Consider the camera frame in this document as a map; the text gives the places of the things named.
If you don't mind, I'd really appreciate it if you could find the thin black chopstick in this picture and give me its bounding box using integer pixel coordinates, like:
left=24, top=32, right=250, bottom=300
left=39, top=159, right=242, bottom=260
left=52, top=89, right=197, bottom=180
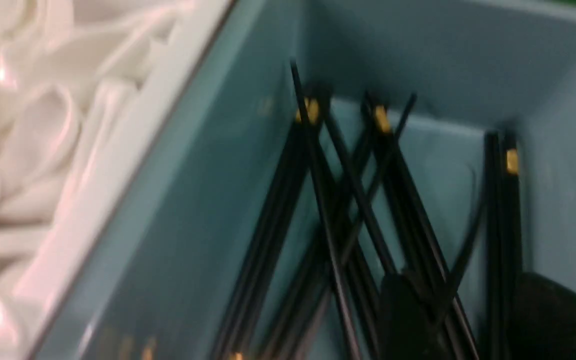
left=290, top=59, right=362, bottom=360

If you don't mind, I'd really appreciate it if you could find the black chopstick gold band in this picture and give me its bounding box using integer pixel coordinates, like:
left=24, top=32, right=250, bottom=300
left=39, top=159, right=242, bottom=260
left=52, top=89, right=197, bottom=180
left=208, top=121, right=307, bottom=360

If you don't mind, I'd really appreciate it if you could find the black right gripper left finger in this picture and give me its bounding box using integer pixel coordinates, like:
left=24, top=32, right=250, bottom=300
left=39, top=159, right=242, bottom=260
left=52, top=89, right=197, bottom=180
left=377, top=273, right=439, bottom=360

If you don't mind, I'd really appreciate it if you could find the blue chopstick bin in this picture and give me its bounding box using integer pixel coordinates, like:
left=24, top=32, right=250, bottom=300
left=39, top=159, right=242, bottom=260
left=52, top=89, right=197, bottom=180
left=31, top=0, right=576, bottom=360

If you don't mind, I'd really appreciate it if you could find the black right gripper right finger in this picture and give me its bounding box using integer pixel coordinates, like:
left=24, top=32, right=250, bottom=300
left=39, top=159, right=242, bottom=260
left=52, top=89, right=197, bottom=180
left=510, top=272, right=576, bottom=360

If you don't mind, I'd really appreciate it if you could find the white spoon tray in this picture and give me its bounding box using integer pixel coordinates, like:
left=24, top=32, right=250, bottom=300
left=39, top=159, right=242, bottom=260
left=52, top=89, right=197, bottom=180
left=0, top=0, right=234, bottom=360

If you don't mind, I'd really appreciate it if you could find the white plastic soup spoon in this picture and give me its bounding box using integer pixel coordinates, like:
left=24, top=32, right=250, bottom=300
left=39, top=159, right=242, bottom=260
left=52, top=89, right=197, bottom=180
left=0, top=82, right=82, bottom=200

